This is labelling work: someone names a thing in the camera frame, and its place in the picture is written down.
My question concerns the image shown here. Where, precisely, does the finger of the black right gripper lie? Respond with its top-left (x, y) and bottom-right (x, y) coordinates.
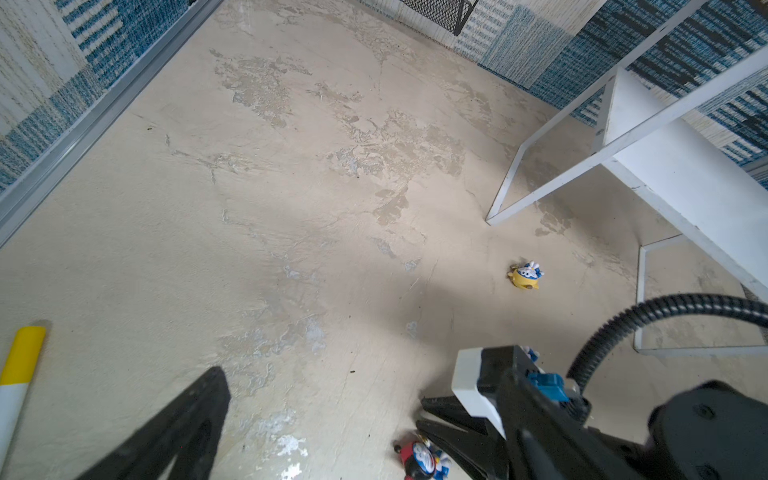
top-left (416, 420), bottom-right (510, 480)
top-left (421, 396), bottom-right (486, 429)

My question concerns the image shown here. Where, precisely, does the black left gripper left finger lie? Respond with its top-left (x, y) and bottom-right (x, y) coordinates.
top-left (79, 366), bottom-right (231, 479)

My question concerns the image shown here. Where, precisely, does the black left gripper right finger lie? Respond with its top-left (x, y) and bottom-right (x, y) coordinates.
top-left (497, 368), bottom-right (639, 479)

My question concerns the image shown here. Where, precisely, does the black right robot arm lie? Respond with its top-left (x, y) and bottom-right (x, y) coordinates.
top-left (397, 294), bottom-right (767, 479)

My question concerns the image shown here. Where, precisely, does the white two-tier shelf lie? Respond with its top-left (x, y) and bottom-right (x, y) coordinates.
top-left (484, 0), bottom-right (768, 360)

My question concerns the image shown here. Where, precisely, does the yellow Doraemon figure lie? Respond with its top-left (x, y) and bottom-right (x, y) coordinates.
top-left (507, 261), bottom-right (544, 290)

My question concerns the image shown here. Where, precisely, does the yellow white marker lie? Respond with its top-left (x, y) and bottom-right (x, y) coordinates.
top-left (0, 326), bottom-right (46, 466)

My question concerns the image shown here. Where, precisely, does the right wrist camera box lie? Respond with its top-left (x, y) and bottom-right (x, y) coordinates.
top-left (451, 345), bottom-right (583, 438)

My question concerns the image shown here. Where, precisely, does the black wire mesh shelf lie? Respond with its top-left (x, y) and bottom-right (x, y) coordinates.
top-left (402, 0), bottom-right (477, 36)

